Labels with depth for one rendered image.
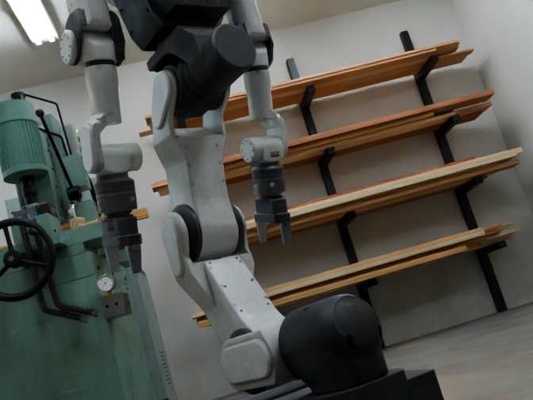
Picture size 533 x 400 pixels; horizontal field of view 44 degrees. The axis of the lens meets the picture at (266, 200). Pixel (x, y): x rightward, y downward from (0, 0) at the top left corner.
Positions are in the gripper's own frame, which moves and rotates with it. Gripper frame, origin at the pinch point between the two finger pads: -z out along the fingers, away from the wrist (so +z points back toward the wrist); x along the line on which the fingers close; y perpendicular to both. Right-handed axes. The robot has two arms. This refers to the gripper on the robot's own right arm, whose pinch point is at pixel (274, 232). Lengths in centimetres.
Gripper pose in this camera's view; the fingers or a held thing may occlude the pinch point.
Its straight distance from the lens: 180.1
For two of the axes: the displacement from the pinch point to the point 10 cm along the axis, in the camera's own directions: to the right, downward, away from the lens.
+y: -7.9, 1.3, -6.0
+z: -1.0, -9.9, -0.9
